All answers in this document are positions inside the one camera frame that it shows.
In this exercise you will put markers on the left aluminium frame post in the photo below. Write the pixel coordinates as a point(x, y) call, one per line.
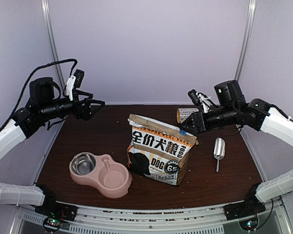
point(52, 42)

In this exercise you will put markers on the steel bowl insert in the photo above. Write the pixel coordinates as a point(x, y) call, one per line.
point(83, 163)

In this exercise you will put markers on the dog food bag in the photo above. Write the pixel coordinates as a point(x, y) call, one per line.
point(157, 150)

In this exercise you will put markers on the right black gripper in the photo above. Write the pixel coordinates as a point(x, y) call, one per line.
point(198, 119)

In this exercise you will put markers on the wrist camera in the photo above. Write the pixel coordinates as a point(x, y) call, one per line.
point(201, 100)
point(74, 81)

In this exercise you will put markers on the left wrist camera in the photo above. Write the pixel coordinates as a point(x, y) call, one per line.
point(74, 81)

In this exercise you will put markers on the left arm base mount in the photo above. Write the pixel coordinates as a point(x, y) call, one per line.
point(56, 214)

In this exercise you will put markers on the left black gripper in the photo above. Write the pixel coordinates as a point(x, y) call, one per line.
point(84, 113)

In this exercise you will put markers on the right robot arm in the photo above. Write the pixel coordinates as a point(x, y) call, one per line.
point(257, 114)

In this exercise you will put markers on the front aluminium rail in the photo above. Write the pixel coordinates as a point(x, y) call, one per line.
point(200, 220)

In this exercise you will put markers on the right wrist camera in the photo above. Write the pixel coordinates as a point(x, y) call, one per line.
point(201, 100)

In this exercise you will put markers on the metal scoop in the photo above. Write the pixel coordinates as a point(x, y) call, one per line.
point(219, 151)

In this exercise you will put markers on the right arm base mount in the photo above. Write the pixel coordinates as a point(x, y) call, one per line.
point(250, 206)

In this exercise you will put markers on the blue binder clip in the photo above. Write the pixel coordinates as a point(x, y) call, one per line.
point(182, 132)

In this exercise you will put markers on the patterned ceramic mug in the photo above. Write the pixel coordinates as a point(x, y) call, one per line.
point(183, 113)

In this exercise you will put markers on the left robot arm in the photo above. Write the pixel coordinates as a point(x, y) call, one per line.
point(42, 107)

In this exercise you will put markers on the pink double pet bowl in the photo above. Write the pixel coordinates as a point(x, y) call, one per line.
point(110, 178)

